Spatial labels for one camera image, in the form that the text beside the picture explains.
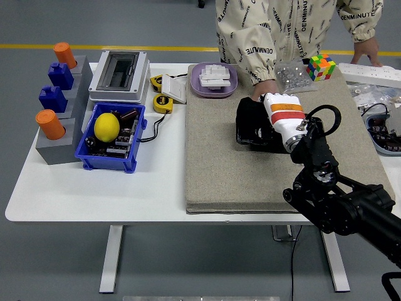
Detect person's right hand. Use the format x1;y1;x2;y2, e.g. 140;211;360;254
252;79;279;102

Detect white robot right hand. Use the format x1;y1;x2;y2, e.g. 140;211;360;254
255;92;307;148

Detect person's left hand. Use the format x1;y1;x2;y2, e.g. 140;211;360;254
350;37;383;67

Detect black glossy panel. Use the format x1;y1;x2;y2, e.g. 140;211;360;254
235;108;326;154

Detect white power strip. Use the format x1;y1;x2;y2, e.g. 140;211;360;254
338;62;401;88

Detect clear bag of metal nuts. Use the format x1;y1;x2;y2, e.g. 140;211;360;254
273;57;320;94

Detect clear bags of small parts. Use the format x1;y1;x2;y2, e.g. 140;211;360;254
346;80;401;111

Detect colourful puzzle cube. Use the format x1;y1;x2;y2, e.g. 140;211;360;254
306;53;337;82

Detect person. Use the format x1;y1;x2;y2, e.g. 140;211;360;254
215;0;385;85

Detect purple dish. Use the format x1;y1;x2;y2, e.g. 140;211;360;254
190;61;239;98

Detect grey metal part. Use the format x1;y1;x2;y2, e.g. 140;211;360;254
384;102;401;138

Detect grey-brown mat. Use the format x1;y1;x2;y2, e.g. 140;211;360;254
185;63;395;215

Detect yellow tape measure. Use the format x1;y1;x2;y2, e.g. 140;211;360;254
152;93;174;114
150;74;170;93

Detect dark circuit board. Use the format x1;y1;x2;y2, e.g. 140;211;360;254
85;107;140;157

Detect white table leg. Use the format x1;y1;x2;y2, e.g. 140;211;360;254
321;230;351;293
99;224;123;294

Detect yellow lemon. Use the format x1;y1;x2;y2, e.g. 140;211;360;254
93;112;121;144

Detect blue plastic bin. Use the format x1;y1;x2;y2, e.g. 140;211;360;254
74;102;148;174

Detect orange cylinder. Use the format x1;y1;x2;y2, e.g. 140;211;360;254
34;109;66;140
53;42;78;70

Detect blue block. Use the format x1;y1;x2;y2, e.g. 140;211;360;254
38;85;68;114
47;62;75;91

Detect grey stepped block holder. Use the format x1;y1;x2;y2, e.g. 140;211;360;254
35;55;94;166

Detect white switch parts stack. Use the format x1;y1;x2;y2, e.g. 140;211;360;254
198;62;233;90

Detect white wall switch plate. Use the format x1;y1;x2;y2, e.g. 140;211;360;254
161;75;189;105

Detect grey table bracket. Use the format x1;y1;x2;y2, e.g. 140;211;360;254
271;224;298;242

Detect thin black wire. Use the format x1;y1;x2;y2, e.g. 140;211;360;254
138;112;169;144

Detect grey electrical enclosure box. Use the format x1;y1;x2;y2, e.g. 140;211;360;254
88;50;152;105

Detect black floor cable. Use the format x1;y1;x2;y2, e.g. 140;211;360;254
289;225;304;301

